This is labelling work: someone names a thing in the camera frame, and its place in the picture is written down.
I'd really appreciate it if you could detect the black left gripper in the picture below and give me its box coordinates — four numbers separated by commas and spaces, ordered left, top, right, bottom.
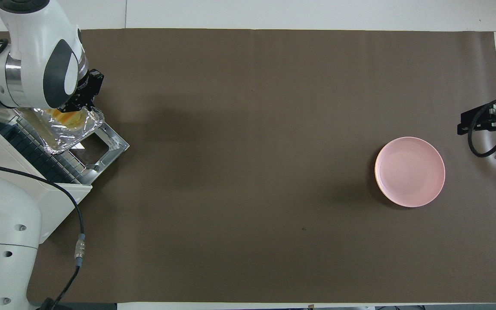
61, 65, 105, 113

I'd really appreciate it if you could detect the yellow sliced bread loaf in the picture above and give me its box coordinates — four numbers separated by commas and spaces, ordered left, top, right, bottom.
48, 108, 89, 130

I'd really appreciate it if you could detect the aluminium foil tray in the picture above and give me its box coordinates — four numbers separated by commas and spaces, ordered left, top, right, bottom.
13, 106, 105, 155

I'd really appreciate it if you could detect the glass oven door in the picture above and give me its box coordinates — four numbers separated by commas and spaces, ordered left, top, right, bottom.
65, 122, 130, 173

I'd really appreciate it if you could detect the cream toaster oven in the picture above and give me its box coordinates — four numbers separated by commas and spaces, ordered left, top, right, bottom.
0, 110, 93, 246

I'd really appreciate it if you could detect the pink round plate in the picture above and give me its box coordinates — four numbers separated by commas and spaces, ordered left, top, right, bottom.
375, 136, 446, 208

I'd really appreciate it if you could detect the brown table mat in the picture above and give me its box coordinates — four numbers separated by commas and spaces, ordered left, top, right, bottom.
0, 28, 496, 304

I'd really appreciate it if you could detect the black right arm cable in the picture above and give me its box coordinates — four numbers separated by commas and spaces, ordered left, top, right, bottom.
468, 97, 496, 158

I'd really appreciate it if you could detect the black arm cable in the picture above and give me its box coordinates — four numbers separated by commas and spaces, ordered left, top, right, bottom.
0, 160, 86, 310
468, 97, 496, 158

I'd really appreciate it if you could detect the oven wire rack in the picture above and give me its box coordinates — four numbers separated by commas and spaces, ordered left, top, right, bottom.
0, 114, 96, 185

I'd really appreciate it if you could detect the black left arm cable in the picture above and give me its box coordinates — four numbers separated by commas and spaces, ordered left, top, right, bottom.
0, 160, 86, 310

